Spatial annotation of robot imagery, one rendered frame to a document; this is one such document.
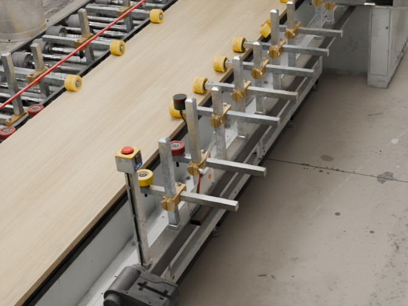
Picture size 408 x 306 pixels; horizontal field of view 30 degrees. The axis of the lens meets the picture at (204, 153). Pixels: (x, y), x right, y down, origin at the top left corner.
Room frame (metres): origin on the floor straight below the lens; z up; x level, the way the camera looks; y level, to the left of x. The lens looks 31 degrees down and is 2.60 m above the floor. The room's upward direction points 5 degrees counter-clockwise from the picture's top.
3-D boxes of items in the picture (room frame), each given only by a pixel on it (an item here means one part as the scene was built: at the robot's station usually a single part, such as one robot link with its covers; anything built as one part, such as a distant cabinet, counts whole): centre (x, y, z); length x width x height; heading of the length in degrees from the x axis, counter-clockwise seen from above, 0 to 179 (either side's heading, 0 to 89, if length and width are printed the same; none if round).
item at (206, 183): (2.73, 0.03, 0.75); 0.26 x 0.01 x 0.10; 153
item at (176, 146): (2.85, 0.12, 0.85); 0.08 x 0.08 x 0.11
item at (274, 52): (3.67, -0.43, 0.95); 0.14 x 0.06 x 0.05; 153
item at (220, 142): (2.99, -0.08, 0.86); 0.04 x 0.04 x 0.48; 63
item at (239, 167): (2.76, -0.05, 0.84); 0.43 x 0.03 x 0.04; 63
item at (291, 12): (3.87, -0.54, 0.89); 0.04 x 0.04 x 0.48; 63
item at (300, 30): (3.87, -0.64, 0.95); 0.36 x 0.03 x 0.03; 63
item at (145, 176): (2.64, 0.26, 0.85); 0.08 x 0.08 x 0.11
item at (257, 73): (3.45, -0.32, 0.95); 0.14 x 0.06 x 0.05; 153
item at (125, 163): (2.31, 0.27, 1.18); 0.07 x 0.07 x 0.08; 63
